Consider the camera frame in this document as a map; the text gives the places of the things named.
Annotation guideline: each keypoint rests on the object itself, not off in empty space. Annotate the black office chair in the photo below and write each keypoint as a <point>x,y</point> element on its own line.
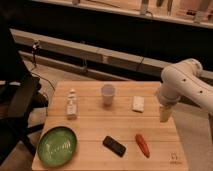
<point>19,95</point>

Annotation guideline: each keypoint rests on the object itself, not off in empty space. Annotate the orange carrot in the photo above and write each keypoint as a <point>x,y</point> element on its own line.
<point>142,145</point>

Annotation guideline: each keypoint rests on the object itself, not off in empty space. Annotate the green round plate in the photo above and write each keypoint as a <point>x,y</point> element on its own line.
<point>57,146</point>

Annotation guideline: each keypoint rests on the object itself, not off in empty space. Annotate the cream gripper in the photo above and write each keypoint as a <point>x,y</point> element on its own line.
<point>165,112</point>

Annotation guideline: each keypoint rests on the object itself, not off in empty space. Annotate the black mobile phone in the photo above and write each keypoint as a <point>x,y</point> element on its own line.
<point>114,146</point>

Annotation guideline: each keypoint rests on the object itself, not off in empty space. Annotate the small clear plastic bottle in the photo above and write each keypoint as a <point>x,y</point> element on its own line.
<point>71,109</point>

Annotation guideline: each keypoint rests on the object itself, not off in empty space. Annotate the white folded napkin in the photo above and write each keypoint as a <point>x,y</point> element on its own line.
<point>138,104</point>

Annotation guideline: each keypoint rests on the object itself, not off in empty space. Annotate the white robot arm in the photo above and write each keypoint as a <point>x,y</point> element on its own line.
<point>182,79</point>

